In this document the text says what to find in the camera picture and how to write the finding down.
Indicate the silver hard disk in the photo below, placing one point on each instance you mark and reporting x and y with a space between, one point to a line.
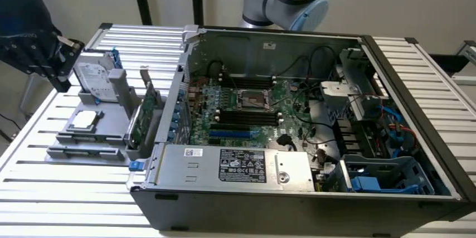
93 79

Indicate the black RAM slot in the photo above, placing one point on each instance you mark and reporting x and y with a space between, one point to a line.
247 80
249 115
249 119
247 77
247 86
247 83
249 123
249 112

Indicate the grey power supply unit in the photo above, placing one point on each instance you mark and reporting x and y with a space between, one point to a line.
209 165

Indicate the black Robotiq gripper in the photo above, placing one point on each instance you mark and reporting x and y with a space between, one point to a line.
26 26

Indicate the green graphics card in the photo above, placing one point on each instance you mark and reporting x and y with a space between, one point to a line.
147 115

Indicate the blue power supply latch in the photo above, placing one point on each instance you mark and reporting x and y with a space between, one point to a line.
135 165

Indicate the grey metal disk bay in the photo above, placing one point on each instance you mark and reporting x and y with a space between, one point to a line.
350 90

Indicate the silver CPU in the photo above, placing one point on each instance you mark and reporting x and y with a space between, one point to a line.
87 119

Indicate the green motherboard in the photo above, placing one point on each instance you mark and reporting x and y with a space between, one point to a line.
223 100

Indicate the blue expansion slot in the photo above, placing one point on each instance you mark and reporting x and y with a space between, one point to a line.
230 132

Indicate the RAM stick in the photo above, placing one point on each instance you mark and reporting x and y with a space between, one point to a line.
95 137
91 153

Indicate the blue plastic disk bay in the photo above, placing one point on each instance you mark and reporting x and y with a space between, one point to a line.
387 171

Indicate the black open PC case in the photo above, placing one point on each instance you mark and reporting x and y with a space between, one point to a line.
283 213

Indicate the CPU socket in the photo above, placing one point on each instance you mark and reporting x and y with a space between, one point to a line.
251 99

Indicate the grey parts rack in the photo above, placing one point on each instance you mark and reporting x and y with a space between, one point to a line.
111 148

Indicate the aluminium profile frame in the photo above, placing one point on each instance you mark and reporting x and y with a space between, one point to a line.
467 51

